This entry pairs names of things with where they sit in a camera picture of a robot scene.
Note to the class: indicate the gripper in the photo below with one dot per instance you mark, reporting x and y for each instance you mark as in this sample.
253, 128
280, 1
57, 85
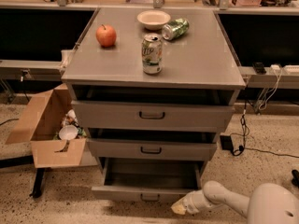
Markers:
189, 201

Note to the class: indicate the grey bottom drawer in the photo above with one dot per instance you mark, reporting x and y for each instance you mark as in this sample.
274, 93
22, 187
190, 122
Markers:
138, 180

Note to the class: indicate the grey drawer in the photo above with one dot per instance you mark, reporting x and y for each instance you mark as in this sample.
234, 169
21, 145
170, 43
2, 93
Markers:
159, 117
152, 150
138, 180

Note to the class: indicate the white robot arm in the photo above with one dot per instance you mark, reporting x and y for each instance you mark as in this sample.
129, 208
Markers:
269, 203

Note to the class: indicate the grey middle drawer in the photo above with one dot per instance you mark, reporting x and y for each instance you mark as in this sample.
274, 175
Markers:
152, 150

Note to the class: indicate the grey metal drawer cabinet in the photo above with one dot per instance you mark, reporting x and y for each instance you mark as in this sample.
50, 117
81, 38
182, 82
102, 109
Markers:
198, 69

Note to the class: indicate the grey top drawer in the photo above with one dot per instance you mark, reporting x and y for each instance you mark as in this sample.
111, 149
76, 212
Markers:
159, 117

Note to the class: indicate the black power adapter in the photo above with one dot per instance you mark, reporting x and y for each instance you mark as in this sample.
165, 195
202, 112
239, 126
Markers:
226, 143

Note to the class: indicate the black object on floor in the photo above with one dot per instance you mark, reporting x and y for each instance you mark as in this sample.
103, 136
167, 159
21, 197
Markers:
295, 178

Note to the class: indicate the white cup in box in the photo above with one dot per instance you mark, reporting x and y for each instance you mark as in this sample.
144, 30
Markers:
68, 132

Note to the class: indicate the black table leg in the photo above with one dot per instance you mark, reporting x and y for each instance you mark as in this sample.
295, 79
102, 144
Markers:
37, 191

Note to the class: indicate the brown cardboard box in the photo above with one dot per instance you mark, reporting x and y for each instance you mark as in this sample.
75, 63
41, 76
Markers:
39, 122

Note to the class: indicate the upright green soda can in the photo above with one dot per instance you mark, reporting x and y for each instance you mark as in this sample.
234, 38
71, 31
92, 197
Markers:
151, 50

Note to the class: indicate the white power strip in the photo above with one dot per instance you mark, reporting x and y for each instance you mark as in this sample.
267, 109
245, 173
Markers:
287, 69

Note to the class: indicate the lying green soda can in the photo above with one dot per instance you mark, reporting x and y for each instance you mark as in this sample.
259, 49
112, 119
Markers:
175, 28

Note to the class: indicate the red apple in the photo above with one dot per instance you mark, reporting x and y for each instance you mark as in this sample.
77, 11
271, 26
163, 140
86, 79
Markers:
106, 35

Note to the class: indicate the white ceramic bowl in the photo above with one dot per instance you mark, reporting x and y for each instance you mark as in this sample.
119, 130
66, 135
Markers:
153, 20

